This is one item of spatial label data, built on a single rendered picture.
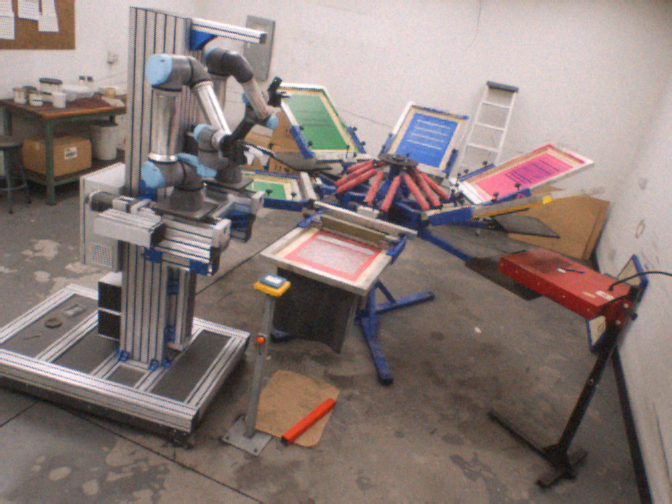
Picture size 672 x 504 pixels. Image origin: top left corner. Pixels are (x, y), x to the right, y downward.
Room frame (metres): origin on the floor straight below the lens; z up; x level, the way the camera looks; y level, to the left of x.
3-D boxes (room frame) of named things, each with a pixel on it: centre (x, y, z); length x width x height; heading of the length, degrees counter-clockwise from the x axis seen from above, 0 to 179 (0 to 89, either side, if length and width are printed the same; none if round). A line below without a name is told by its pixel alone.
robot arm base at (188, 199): (2.27, 0.71, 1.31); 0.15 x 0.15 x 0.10
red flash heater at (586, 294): (2.77, -1.28, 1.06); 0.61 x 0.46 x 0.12; 44
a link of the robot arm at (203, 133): (2.01, 0.56, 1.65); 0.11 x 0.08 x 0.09; 57
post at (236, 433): (2.28, 0.27, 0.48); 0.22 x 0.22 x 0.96; 74
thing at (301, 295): (2.50, 0.07, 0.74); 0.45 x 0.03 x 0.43; 74
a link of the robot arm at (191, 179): (2.26, 0.71, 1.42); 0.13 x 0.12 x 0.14; 147
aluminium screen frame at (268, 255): (2.79, -0.01, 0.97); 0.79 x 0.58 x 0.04; 164
